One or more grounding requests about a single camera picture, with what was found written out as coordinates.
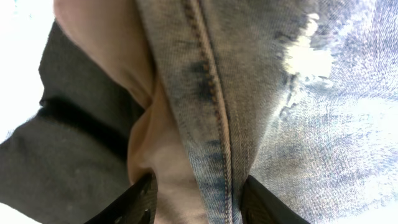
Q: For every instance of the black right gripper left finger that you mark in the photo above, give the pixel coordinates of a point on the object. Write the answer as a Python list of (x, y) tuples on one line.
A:
[(137, 205)]

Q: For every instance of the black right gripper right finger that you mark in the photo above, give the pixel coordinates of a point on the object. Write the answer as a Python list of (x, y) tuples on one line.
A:
[(260, 206)]

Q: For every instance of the light blue denim jeans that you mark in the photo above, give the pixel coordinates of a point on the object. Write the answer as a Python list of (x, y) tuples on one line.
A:
[(301, 95)]

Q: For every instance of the black garment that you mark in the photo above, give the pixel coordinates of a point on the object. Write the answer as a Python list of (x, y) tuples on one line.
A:
[(68, 162)]

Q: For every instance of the grey shorts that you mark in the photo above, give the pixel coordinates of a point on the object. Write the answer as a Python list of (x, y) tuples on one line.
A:
[(111, 33)]

